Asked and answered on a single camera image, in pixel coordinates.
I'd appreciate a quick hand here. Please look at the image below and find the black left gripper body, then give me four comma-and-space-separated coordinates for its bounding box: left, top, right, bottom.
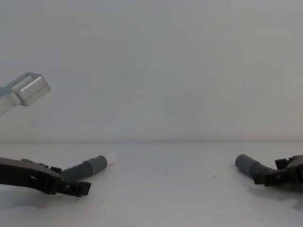
0, 157, 63, 196

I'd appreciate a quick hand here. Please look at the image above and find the left robot arm camera bracket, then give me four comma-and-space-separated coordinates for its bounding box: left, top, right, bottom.
0, 71, 52, 118

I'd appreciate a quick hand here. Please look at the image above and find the grey corrugated hose white tip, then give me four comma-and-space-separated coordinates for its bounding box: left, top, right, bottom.
58, 153, 117, 184

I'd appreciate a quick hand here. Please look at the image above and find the white table cloth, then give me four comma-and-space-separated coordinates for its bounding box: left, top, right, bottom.
0, 141, 303, 227

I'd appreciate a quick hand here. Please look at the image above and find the white curtain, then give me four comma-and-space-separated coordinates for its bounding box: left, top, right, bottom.
0, 0, 303, 143

